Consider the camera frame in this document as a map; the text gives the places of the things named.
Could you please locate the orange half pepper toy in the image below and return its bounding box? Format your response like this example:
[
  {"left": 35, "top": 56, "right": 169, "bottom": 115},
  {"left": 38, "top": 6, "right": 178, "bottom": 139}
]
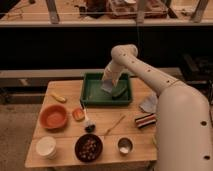
[{"left": 72, "top": 108, "right": 85, "bottom": 122}]

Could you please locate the wooden spoon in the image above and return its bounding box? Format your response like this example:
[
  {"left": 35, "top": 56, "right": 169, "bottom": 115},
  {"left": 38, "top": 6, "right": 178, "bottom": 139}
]
[{"left": 103, "top": 115, "right": 126, "bottom": 136}]

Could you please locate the dark bowl with food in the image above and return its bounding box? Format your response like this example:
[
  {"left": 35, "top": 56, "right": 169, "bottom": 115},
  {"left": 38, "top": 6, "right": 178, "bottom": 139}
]
[{"left": 75, "top": 134, "right": 103, "bottom": 162}]

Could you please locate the green plastic tray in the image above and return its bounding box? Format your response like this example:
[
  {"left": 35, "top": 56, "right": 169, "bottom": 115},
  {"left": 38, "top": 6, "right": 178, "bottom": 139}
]
[{"left": 81, "top": 73, "right": 132, "bottom": 106}]

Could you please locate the small metal cup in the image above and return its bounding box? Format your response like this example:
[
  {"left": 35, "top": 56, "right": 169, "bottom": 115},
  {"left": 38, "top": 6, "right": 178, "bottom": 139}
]
[{"left": 118, "top": 137, "right": 133, "bottom": 155}]

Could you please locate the orange bowl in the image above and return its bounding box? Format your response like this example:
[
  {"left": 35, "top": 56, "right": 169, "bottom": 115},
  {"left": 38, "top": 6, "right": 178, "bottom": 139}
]
[{"left": 39, "top": 105, "right": 68, "bottom": 130}]

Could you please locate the green cucumber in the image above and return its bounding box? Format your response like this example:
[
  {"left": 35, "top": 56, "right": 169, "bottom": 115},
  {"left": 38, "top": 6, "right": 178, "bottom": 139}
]
[{"left": 112, "top": 87, "right": 127, "bottom": 99}]

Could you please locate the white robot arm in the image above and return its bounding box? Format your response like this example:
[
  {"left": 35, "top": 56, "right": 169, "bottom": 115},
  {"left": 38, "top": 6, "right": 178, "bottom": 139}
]
[{"left": 102, "top": 44, "right": 213, "bottom": 171}]

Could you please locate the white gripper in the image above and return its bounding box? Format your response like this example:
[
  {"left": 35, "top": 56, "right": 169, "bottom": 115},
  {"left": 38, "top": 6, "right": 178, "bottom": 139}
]
[{"left": 102, "top": 60, "right": 124, "bottom": 86}]

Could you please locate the black dish brush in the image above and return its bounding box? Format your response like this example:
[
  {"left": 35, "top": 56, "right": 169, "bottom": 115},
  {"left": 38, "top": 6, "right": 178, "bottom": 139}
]
[{"left": 80, "top": 102, "right": 96, "bottom": 133}]

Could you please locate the yellow banana toy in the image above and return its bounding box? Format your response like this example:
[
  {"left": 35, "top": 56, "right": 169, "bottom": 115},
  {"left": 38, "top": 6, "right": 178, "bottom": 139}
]
[{"left": 51, "top": 93, "right": 67, "bottom": 103}]

